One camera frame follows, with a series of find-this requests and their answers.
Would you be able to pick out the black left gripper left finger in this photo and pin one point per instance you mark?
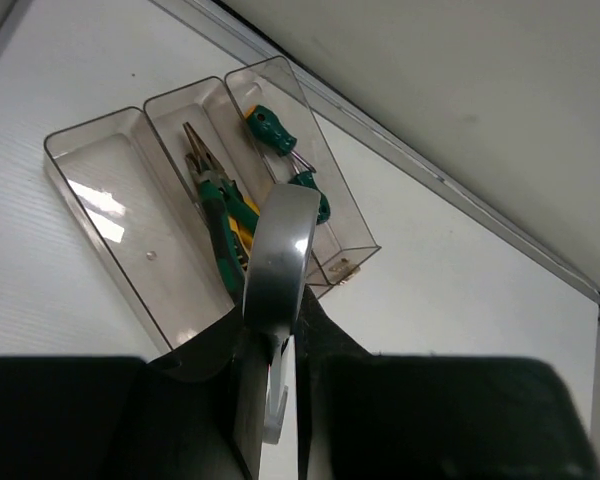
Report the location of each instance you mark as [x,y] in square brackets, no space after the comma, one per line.
[194,413]

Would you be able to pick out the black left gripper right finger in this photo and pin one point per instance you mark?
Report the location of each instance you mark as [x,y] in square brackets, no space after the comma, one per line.
[362,415]

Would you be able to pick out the yellow black cutting pliers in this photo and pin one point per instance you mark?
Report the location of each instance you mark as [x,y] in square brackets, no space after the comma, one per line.
[243,240]

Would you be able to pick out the yellow needle-nose pliers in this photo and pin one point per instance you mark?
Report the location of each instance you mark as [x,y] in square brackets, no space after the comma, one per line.
[203,165]

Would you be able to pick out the large silver ratchet wrench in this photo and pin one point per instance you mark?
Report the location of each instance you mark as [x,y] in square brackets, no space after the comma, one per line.
[274,287]

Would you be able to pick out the green stubby Phillips screwdriver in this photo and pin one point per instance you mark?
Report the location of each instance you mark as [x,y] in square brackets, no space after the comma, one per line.
[312,197]

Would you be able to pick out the green stubby flathead screwdriver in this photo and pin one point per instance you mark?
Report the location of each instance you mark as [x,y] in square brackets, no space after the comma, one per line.
[266,127]

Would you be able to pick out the green handled pliers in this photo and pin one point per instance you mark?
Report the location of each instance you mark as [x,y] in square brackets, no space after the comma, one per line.
[216,215]

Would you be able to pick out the clear three-compartment container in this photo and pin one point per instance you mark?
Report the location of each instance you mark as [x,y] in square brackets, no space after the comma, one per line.
[169,193]

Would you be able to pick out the aluminium rail right edge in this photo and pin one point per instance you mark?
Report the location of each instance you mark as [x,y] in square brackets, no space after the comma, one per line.
[248,45]

